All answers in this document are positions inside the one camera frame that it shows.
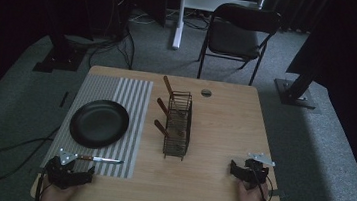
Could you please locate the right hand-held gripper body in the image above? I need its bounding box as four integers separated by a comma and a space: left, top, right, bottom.
239, 151, 277, 194

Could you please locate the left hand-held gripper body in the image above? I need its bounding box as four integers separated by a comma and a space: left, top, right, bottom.
43, 146, 92, 192

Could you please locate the wooden-handled steel knife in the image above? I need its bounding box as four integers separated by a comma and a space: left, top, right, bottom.
77, 153, 125, 166

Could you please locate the dark wire cutlery rack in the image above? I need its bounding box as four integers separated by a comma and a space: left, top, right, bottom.
161, 89, 196, 163

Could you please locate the person's left hand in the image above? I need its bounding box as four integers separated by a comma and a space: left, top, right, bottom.
39, 178, 82, 201

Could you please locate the black round plate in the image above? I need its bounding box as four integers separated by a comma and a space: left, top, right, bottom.
67, 95, 132, 152

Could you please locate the small black floor strip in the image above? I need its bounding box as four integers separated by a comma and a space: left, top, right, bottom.
58, 90, 71, 110

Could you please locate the grey round table grommet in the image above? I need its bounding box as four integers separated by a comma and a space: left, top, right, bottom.
200, 88, 214, 99

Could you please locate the grey striped placemat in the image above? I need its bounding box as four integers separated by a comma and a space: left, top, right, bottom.
40, 69, 154, 181

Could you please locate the black folding chair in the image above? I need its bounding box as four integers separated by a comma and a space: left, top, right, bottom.
196, 0, 284, 89

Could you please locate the black floor cable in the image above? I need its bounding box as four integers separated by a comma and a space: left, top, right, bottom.
0, 119, 61, 190

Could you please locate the wooden-handled utensil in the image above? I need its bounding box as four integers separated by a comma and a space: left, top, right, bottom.
159, 75, 187, 115
151, 119, 186, 149
153, 97, 187, 137

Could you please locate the black stand with base plate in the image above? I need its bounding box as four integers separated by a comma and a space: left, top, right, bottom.
18, 0, 94, 78
271, 30, 326, 111

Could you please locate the bundle of floor cables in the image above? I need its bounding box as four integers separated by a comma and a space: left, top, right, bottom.
62, 0, 210, 80

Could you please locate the white desk frame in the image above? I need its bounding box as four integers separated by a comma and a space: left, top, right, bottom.
170, 0, 269, 60

